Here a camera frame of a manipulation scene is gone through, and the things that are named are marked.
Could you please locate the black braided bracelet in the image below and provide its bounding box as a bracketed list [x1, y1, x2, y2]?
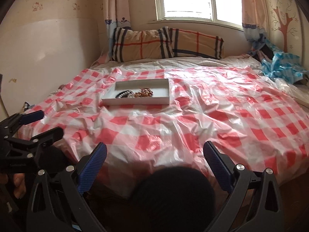
[115, 90, 135, 99]

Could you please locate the white framed window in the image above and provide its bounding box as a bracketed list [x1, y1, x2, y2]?
[155, 0, 242, 29]

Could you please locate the white cardboard box tray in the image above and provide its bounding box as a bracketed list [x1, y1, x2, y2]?
[102, 78, 170, 106]

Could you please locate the pink cartoon curtain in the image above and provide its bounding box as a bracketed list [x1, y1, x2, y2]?
[241, 0, 269, 55]

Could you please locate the pink checkered plastic sheet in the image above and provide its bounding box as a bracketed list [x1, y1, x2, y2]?
[18, 67, 308, 185]

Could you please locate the left hand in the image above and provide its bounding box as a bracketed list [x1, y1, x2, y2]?
[0, 173, 26, 199]

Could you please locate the brown amber bead bracelet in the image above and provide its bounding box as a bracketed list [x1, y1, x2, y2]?
[133, 87, 155, 99]

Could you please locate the white tree painted wardrobe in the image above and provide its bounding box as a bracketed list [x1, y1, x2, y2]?
[267, 0, 308, 67]

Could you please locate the white headboard panel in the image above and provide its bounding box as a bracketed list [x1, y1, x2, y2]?
[1, 19, 100, 115]

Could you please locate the blue patterned plastic bag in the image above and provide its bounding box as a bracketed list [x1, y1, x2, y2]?
[248, 34, 308, 84]

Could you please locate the beige plaid pillow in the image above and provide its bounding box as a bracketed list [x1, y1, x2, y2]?
[110, 26, 224, 62]

